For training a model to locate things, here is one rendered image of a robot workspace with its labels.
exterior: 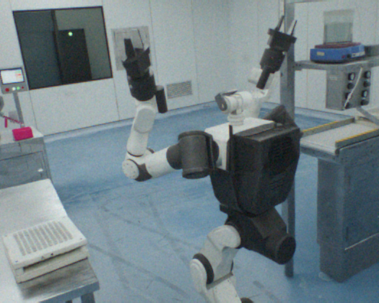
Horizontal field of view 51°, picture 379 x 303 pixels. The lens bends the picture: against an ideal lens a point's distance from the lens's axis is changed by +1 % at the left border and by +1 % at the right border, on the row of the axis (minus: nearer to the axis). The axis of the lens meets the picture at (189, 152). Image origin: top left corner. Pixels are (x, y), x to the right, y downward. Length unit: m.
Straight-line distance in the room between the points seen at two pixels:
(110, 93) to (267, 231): 5.85
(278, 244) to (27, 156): 2.92
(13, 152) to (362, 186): 2.89
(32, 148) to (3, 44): 2.98
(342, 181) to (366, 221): 0.41
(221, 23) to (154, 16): 1.45
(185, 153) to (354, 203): 1.52
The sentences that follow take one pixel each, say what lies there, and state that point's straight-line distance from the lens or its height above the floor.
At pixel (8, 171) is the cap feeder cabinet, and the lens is 3.97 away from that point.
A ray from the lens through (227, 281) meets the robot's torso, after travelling 1.93.
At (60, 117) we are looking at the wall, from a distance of 6.89.
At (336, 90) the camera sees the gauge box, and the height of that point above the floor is 1.26.
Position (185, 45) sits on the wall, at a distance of 7.71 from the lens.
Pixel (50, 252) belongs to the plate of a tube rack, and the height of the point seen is 0.96.
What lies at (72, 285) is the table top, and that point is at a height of 0.89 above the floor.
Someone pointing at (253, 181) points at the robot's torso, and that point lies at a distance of 1.34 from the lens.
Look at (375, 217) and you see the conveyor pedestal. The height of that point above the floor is 0.37.
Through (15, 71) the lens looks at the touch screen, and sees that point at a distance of 4.22.
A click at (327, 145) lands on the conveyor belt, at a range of 2.32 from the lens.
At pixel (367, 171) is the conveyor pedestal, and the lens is 2.62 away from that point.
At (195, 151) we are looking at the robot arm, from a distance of 1.29.
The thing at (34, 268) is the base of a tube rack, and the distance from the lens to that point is 1.48.
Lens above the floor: 1.65
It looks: 18 degrees down
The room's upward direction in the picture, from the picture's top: 5 degrees counter-clockwise
